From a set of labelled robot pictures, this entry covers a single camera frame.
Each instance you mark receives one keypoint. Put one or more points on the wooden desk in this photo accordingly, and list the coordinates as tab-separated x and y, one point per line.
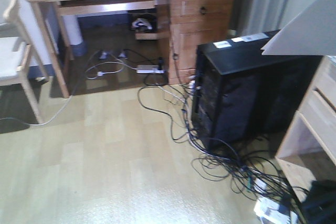
182	25

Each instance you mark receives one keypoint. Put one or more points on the white power strip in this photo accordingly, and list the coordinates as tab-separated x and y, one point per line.
149	69

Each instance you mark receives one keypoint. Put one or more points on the black computer tower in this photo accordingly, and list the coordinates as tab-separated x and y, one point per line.
240	93

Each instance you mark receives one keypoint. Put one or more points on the wooden shelf unit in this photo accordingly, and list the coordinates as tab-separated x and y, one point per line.
307	152

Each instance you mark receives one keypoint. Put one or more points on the wooden chair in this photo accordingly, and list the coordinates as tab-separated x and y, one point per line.
16	55

